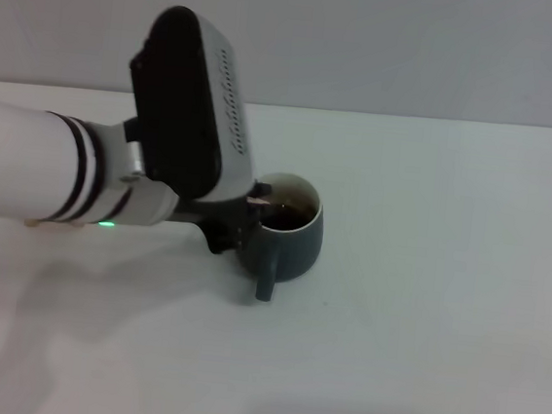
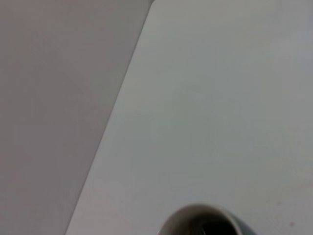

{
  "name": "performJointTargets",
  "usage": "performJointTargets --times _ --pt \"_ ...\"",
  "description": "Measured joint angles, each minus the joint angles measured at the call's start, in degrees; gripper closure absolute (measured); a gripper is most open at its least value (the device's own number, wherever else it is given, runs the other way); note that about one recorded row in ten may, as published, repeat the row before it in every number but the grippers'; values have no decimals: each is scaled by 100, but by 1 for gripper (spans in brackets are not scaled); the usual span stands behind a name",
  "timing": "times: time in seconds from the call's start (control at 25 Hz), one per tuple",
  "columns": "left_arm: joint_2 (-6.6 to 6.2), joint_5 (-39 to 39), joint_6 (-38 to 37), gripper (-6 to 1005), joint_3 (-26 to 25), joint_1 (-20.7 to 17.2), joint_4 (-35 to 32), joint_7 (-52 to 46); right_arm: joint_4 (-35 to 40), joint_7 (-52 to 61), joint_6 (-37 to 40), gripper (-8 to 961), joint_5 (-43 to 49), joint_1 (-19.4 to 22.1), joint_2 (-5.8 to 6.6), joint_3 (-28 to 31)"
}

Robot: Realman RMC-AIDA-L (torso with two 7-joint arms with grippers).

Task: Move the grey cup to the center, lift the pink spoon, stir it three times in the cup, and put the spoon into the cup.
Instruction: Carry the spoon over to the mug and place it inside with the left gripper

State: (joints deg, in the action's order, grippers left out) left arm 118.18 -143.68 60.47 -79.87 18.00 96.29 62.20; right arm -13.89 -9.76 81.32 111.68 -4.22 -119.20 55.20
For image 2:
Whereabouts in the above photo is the grey ceramic cup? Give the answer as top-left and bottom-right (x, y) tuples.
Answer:
(158, 203), (258, 235)

